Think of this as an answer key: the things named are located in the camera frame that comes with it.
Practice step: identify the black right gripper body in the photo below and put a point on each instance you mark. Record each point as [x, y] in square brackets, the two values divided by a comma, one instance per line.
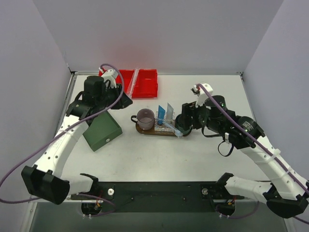
[186, 115]

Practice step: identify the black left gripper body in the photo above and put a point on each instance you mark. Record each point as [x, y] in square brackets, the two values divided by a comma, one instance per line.
[118, 95]

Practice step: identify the toothbrush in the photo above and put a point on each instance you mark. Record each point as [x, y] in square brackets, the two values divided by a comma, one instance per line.
[177, 132]
[132, 83]

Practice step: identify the clear plastic bag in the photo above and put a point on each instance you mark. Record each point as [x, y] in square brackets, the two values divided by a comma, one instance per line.
[163, 127]

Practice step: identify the blue toothpaste tube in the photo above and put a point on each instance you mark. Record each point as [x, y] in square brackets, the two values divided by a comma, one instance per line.
[161, 115]

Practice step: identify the translucent purple cup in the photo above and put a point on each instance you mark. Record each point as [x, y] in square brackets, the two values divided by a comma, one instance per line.
[144, 118]

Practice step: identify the white toothpaste tube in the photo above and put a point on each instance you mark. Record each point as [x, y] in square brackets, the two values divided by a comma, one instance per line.
[170, 111]

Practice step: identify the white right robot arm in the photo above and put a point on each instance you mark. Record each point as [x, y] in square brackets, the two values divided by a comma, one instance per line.
[285, 194]

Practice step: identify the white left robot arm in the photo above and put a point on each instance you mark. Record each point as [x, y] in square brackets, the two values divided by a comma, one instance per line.
[43, 179]

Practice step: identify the green metal tray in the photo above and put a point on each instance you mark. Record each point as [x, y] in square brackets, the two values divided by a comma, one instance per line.
[101, 131]

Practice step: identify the oval wooden tray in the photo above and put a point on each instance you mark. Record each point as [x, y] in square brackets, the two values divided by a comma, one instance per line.
[153, 132]

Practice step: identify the red plastic divided bin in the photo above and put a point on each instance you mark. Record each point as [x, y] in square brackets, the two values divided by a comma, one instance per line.
[146, 86]

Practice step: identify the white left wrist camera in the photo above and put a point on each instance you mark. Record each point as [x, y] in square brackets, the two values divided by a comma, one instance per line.
[109, 77]

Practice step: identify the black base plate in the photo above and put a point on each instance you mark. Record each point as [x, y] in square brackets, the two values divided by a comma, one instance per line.
[154, 197]

